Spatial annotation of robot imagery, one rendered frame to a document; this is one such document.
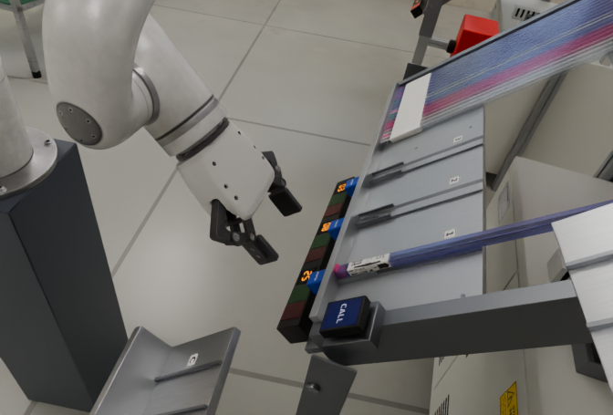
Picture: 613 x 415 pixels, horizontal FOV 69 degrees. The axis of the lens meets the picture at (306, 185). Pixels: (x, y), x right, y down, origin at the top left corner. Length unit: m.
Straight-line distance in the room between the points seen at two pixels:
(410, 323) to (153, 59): 0.37
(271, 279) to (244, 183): 0.99
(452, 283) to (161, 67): 0.38
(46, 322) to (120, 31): 0.69
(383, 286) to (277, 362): 0.83
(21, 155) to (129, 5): 0.45
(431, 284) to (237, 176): 0.25
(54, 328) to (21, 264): 0.19
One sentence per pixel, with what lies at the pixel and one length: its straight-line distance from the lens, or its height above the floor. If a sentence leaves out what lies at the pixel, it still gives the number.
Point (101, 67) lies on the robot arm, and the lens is 0.41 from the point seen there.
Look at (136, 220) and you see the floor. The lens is 1.69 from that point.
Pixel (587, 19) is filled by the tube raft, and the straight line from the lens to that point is 0.91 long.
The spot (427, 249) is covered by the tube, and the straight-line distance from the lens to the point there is 0.54.
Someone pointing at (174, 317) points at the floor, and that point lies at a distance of 1.42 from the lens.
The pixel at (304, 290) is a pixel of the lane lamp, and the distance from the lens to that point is 0.66.
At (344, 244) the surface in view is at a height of 0.73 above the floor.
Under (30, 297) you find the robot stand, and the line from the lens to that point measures 0.93.
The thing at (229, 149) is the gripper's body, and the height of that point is 0.88.
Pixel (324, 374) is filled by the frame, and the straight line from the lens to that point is 0.52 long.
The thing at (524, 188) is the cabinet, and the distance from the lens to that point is 1.07.
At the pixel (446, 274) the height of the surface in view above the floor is 0.82.
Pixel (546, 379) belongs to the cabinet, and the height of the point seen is 0.62.
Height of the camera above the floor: 1.19
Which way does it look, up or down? 41 degrees down
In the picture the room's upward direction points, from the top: 9 degrees clockwise
